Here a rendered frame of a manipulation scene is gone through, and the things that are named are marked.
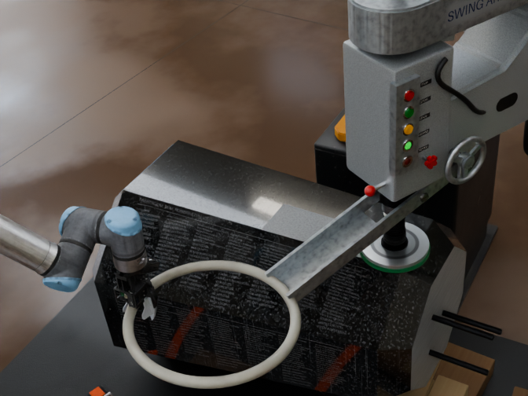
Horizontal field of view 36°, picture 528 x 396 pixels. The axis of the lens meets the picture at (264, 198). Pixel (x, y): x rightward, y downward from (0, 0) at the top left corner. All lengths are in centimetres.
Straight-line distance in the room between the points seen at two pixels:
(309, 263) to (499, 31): 85
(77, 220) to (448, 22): 108
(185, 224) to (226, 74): 259
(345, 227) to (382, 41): 66
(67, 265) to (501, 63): 130
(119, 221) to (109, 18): 426
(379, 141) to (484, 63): 39
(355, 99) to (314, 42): 337
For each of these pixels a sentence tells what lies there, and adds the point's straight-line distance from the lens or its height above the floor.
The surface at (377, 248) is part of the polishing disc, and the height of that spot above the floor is 88.
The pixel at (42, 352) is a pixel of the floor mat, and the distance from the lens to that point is 364.
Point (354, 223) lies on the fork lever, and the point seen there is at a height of 100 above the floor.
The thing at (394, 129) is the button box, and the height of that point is 141.
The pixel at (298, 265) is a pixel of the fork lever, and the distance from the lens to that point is 238.
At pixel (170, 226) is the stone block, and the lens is 282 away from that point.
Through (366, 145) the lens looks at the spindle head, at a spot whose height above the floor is 129.
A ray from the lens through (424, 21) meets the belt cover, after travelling 203.
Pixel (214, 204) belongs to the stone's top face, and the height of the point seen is 85.
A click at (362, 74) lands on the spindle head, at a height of 151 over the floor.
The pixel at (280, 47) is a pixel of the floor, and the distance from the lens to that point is 553.
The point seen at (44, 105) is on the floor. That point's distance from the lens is 533.
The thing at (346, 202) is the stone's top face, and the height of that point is 85.
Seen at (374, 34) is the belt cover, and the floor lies 166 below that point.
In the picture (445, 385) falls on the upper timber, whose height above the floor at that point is 19.
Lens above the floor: 258
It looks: 38 degrees down
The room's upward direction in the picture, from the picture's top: 7 degrees counter-clockwise
